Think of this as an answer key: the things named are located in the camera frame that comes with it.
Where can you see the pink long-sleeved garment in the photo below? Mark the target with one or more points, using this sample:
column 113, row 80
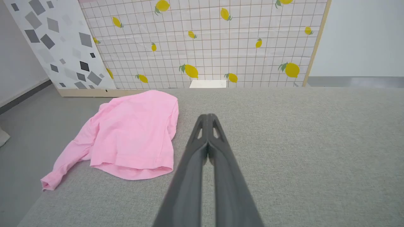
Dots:
column 132, row 132

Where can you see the lemon print partition panel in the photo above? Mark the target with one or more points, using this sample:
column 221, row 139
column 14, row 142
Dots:
column 221, row 47

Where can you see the off-white object on floor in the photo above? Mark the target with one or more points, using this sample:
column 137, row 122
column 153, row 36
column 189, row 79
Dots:
column 3, row 138

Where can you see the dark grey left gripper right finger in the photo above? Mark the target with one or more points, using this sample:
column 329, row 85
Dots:
column 230, row 189

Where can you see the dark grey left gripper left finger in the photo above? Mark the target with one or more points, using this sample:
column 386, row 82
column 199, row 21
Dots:
column 189, row 176

